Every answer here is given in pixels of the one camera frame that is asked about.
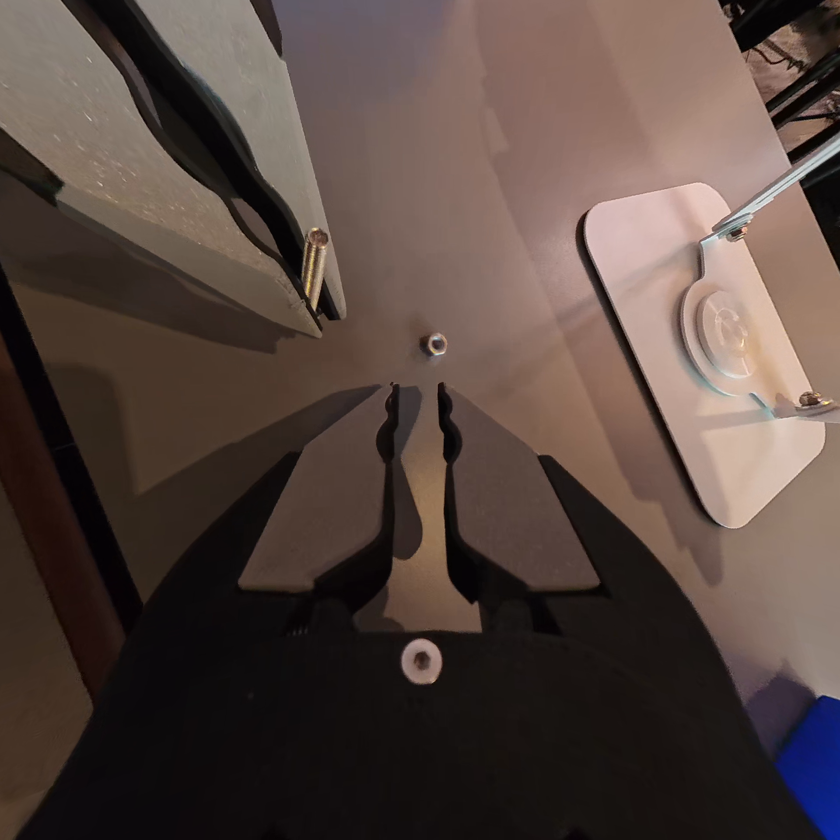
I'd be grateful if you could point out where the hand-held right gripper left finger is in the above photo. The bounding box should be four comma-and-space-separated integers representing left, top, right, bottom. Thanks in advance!
236, 382, 403, 614

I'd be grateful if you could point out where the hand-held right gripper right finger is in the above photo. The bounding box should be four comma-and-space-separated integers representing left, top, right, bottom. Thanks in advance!
437, 382, 601, 605

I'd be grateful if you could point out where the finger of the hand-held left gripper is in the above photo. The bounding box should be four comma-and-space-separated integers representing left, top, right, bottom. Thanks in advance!
128, 0, 347, 322
0, 0, 325, 340

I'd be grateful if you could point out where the steel threaded bolt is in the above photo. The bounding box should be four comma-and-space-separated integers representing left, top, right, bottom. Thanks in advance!
298, 227, 330, 311

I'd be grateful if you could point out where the blue plastic box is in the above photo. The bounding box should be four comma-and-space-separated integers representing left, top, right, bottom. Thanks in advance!
773, 696, 840, 840

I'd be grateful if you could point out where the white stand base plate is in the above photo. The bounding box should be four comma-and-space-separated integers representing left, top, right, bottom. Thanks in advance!
577, 134, 840, 530

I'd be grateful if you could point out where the dark furniture frame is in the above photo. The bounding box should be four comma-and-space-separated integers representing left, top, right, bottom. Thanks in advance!
718, 0, 840, 198

